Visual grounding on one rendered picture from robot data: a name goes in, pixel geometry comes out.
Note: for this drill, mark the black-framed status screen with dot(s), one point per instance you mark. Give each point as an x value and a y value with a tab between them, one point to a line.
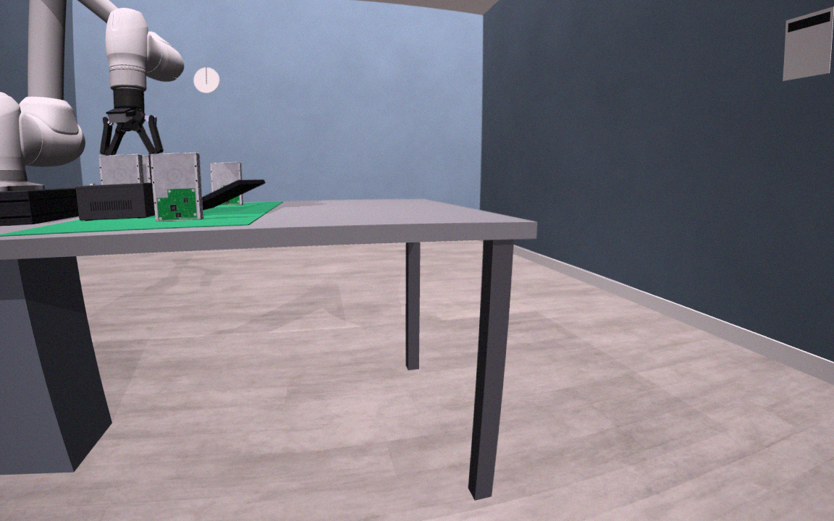
229	192

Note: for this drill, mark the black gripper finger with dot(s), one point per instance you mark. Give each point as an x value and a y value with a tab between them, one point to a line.
151	120
108	149

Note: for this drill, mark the green flat mat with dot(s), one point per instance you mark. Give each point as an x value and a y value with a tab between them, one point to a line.
223	217

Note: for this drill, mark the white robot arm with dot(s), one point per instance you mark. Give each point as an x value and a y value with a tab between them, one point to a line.
42	129

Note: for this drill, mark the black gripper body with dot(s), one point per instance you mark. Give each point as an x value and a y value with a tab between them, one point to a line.
130	98

